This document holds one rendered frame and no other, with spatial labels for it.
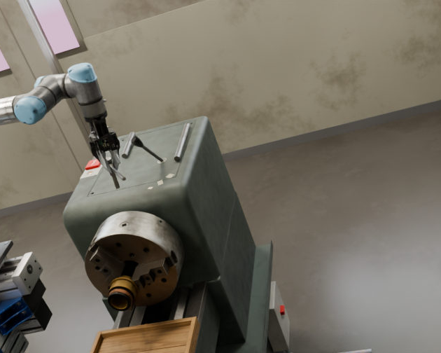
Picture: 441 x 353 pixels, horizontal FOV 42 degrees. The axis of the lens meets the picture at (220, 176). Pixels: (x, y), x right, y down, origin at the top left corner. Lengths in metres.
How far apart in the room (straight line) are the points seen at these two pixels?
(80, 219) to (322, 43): 2.76
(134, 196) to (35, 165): 3.26
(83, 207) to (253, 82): 2.63
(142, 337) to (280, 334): 0.85
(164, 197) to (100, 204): 0.24
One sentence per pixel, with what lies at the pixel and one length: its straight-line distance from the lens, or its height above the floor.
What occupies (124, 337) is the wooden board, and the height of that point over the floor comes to 0.89.
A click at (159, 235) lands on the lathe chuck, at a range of 1.86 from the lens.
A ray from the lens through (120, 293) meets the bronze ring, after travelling 1.80.
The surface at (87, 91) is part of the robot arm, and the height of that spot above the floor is 1.67.
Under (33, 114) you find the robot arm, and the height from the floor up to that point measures 1.69.
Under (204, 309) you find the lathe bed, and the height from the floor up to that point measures 0.83.
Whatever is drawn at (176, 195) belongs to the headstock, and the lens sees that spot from 1.91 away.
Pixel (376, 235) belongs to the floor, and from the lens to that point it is 3.49.
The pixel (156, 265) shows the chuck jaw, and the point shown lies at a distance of 1.84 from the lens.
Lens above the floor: 2.12
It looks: 28 degrees down
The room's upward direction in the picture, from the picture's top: 20 degrees counter-clockwise
